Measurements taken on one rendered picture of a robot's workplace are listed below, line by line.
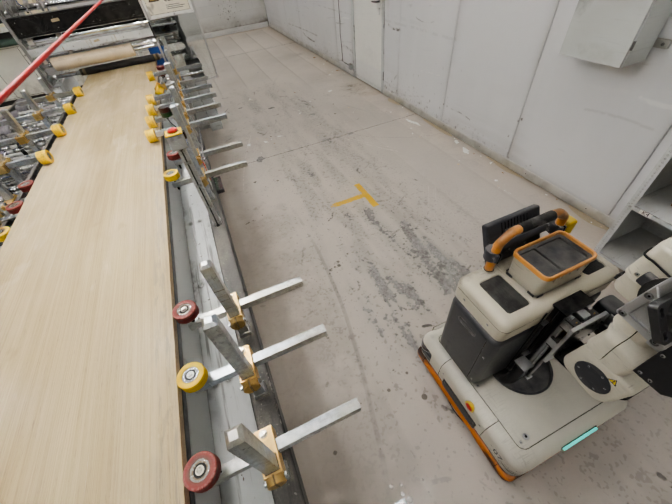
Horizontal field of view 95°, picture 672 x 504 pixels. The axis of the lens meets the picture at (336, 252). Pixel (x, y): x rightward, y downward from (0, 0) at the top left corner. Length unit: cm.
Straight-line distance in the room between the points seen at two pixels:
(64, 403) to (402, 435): 136
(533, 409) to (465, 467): 42
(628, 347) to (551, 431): 62
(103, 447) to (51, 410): 23
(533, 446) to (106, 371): 155
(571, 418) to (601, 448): 36
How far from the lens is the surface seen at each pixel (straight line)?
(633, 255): 275
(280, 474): 96
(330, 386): 188
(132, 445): 106
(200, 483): 94
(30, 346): 146
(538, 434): 165
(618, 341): 118
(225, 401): 129
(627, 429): 217
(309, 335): 105
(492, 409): 162
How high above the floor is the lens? 175
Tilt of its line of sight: 46 degrees down
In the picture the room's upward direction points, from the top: 8 degrees counter-clockwise
